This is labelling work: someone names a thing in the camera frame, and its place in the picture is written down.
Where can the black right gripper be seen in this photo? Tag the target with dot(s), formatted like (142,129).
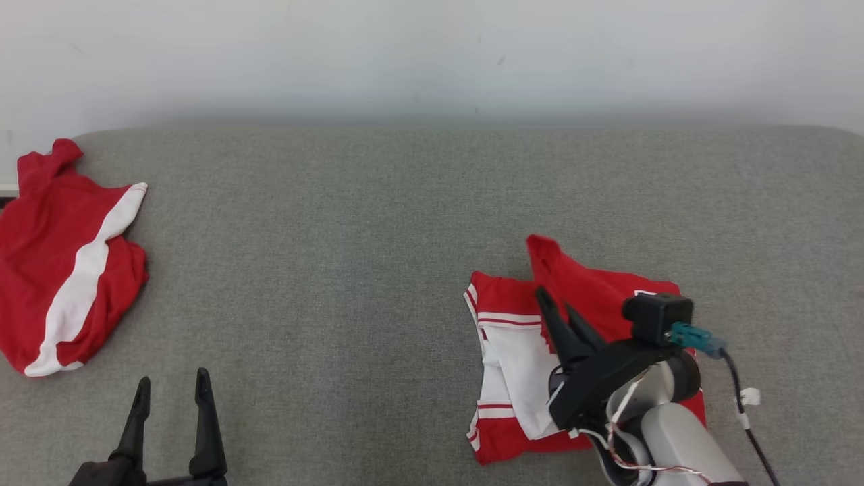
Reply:
(597,381)

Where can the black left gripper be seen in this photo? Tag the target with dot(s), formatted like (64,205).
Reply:
(111,474)

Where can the red jersey with white sleeves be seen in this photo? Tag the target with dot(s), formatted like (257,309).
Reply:
(503,297)

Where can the red shorts with white stripe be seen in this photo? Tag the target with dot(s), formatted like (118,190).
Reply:
(40,250)

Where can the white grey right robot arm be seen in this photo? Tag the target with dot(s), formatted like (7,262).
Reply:
(682,439)

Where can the white and black baseboard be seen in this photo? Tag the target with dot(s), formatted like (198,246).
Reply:
(8,190)

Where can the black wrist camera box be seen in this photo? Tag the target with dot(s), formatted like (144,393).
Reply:
(658,317)

